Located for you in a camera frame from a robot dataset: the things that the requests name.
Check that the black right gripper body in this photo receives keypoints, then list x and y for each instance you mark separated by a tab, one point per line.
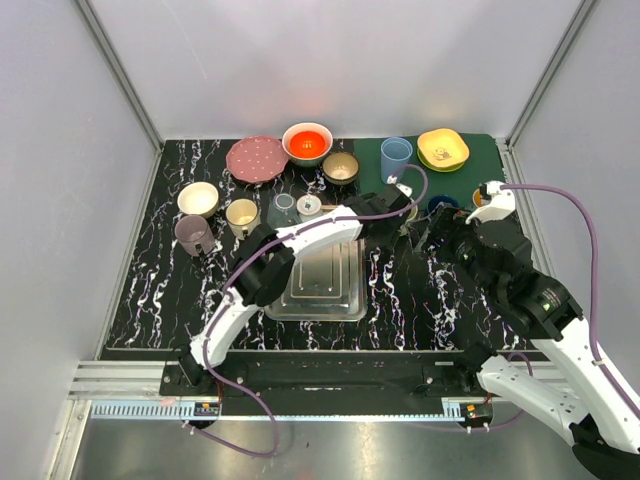
459	242

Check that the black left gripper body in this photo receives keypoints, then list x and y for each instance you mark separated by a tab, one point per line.
395	201

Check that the dark blue mug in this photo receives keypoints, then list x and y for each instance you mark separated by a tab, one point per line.
440	200

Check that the blue butterfly mug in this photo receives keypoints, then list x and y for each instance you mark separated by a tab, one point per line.
478	199

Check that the cream mug black handle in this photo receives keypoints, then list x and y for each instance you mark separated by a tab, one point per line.
243	217

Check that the pink mug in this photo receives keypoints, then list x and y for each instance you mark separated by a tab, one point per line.
195	235

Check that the light green mug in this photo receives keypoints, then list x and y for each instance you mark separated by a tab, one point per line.
412	215

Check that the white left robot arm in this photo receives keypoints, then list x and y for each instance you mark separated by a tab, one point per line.
266	260

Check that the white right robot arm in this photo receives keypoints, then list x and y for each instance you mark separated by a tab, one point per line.
599	420

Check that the light grey-blue mug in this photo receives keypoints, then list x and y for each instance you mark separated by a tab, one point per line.
309	207

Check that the slate blue faceted mug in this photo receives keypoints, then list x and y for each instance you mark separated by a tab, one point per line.
282	212

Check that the blue plastic cup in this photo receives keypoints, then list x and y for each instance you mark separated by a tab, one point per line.
395	154

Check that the brown patterned bowl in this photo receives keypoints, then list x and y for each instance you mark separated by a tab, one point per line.
340	168

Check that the green square dish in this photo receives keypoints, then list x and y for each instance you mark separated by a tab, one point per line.
435	168

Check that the yellow square dish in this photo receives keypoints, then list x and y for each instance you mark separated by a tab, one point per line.
443	147

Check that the green mat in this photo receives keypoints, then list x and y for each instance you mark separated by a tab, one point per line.
484	164

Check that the bowl with orange inside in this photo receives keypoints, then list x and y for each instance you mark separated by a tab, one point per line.
307	144

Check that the metal tray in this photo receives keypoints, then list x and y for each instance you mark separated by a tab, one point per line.
328	286

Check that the pink dotted plate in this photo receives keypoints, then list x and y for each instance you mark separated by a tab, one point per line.
256	159

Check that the cream tan bowl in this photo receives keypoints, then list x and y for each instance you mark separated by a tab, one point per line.
199	198

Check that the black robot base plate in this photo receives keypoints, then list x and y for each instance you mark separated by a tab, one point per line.
324	383

